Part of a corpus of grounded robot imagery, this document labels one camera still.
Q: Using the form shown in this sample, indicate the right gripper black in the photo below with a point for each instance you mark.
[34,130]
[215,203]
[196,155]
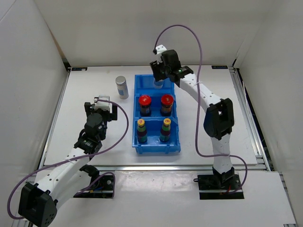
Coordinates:
[155,66]

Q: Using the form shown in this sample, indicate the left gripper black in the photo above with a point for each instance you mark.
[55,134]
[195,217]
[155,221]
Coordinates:
[89,108]

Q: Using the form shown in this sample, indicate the silver-capped spice shaker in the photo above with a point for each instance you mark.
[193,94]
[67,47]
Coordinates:
[158,84]
[122,87]

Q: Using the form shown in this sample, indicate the red-lid sauce jar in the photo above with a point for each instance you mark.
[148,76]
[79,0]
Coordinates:
[145,105]
[167,102]

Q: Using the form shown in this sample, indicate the yellow-cap sauce bottle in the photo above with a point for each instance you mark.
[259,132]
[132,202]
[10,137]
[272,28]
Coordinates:
[141,131]
[165,130]

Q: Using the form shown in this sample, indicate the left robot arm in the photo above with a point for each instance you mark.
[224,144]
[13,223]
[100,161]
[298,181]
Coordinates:
[72,177]

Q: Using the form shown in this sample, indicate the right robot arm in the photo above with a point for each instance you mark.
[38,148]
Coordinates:
[219,116]

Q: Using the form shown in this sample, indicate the blue bin far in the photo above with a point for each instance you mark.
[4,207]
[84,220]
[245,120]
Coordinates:
[144,85]

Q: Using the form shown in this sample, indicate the blue bin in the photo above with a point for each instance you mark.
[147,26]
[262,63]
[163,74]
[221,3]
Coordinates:
[155,107]
[144,85]
[153,143]

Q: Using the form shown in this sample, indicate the blue bin middle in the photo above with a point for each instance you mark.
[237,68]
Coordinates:
[155,107]

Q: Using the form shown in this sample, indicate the left black corner label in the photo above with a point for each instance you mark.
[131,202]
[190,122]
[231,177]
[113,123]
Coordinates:
[79,68]

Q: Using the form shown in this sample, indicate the black corner label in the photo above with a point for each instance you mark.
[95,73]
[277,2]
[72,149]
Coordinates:
[219,67]
[79,68]

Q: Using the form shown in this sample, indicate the blue bin near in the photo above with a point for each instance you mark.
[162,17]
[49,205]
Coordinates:
[153,143]

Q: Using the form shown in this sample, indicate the right black corner label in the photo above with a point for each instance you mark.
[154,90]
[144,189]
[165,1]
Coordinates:
[219,67]

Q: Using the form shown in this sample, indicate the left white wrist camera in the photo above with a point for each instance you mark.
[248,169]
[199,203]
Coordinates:
[101,104]

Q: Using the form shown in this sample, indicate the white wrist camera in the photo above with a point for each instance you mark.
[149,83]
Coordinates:
[101,104]
[159,49]

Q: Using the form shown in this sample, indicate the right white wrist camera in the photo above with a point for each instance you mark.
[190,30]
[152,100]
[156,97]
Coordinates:
[159,49]

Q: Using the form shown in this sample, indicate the left side aluminium rail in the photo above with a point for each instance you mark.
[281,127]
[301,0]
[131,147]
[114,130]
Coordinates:
[40,98]

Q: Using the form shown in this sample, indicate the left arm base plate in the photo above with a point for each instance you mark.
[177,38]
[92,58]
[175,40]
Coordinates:
[104,188]

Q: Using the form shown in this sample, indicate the aluminium table edge rail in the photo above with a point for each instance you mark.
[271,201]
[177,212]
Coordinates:
[174,168]

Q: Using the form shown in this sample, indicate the right side aluminium rail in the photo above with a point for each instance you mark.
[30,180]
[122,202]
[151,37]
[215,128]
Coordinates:
[266,202]

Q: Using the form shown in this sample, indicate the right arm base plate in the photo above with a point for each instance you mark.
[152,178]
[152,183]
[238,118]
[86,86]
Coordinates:
[210,188]

